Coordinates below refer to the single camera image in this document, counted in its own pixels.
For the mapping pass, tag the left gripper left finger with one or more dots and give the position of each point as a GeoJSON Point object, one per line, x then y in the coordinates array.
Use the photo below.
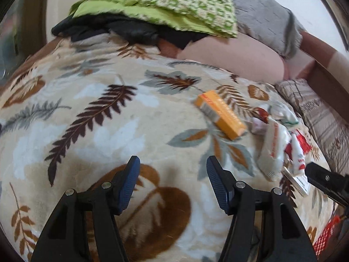
{"type": "Point", "coordinates": [83, 219]}

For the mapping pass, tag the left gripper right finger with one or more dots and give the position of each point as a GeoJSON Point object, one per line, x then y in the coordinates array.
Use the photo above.
{"type": "Point", "coordinates": [264, 227]}

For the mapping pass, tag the white toothpaste tube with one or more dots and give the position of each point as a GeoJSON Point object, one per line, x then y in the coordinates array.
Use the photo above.
{"type": "Point", "coordinates": [298, 158]}

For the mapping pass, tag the red plastic mesh basket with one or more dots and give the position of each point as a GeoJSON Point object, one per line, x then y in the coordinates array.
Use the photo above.
{"type": "Point", "coordinates": [320, 244]}

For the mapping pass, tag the white sachet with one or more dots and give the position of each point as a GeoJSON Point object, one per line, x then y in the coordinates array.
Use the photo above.
{"type": "Point", "coordinates": [271, 158]}

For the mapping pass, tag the white knitted glove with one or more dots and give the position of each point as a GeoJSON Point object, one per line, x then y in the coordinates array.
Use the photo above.
{"type": "Point", "coordinates": [281, 112]}

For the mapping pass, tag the shiny red candy wrapper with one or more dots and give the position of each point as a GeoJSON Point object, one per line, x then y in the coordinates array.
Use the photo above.
{"type": "Point", "coordinates": [262, 114]}

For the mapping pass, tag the orange cardboard box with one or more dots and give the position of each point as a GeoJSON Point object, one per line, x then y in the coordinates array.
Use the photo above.
{"type": "Point", "coordinates": [215, 108]}

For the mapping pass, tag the small white card box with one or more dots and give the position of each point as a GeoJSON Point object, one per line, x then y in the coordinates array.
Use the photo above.
{"type": "Point", "coordinates": [300, 182]}

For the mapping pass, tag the red snack wrapper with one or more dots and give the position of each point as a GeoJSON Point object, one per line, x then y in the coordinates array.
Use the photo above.
{"type": "Point", "coordinates": [306, 147]}

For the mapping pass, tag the striped beige pillow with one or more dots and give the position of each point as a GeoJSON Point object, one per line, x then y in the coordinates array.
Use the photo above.
{"type": "Point", "coordinates": [328, 128]}

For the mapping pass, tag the brown padded headboard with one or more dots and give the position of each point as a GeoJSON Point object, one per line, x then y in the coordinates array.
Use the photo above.
{"type": "Point", "coordinates": [324, 68]}

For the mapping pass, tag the leaf pattern fleece blanket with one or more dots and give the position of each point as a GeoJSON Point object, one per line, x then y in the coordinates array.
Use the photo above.
{"type": "Point", "coordinates": [74, 118]}

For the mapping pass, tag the pink bolster cushion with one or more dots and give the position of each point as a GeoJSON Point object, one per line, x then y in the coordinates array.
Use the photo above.
{"type": "Point", "coordinates": [243, 56]}

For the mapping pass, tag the grey quilted pillow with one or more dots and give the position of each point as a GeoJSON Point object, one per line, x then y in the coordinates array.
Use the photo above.
{"type": "Point", "coordinates": [271, 24]}

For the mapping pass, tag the black jacket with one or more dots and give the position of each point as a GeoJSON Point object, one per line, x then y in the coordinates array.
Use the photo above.
{"type": "Point", "coordinates": [130, 29]}

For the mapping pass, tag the green checkered quilt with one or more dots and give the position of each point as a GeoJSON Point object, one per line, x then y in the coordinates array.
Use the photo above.
{"type": "Point", "coordinates": [213, 17]}

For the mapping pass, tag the wooden door frame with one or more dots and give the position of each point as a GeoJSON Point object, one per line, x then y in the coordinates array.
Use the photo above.
{"type": "Point", "coordinates": [33, 25]}

